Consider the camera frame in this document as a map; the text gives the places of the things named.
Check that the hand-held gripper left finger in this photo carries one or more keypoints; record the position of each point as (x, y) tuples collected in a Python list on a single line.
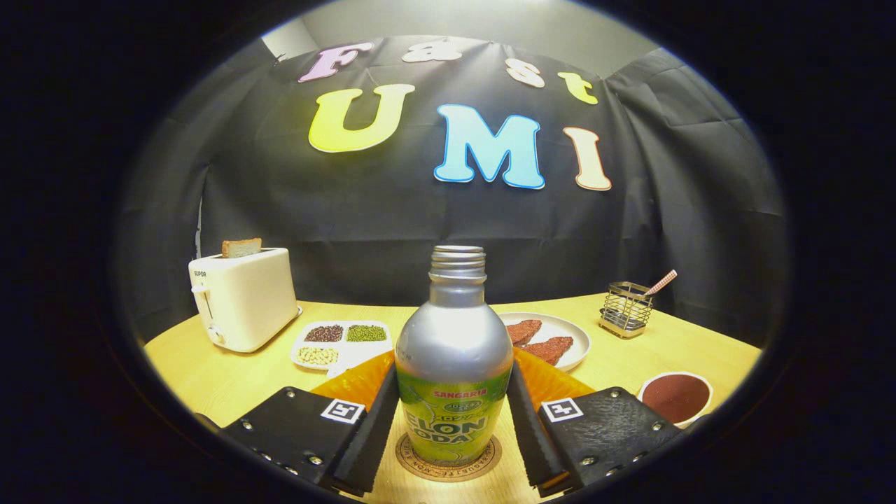
[(297, 430)]

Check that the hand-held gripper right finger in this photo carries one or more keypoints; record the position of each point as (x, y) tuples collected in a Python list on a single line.
[(609, 427)]

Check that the round cork coaster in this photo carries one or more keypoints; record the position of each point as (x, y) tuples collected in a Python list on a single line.
[(490, 458)]

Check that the silver juice bottle green label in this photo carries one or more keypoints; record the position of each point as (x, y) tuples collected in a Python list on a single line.
[(453, 350)]

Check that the wooden table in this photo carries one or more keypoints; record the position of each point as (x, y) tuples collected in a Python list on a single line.
[(231, 378)]

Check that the white divided dish of beans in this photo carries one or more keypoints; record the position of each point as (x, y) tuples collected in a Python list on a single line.
[(343, 346)]

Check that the reddish meat slice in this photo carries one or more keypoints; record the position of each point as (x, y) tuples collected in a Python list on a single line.
[(549, 348), (523, 330)]

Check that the white round plate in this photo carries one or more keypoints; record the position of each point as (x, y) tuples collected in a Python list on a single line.
[(575, 332)]

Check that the white toaster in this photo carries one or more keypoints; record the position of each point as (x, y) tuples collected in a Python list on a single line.
[(245, 301)]

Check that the pink checked straw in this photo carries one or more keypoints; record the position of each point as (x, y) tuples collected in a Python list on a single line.
[(661, 282)]

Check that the toast slice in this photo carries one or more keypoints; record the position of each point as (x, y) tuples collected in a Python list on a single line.
[(241, 248)]

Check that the black backdrop cloth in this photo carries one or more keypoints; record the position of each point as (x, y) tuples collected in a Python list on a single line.
[(392, 224)]

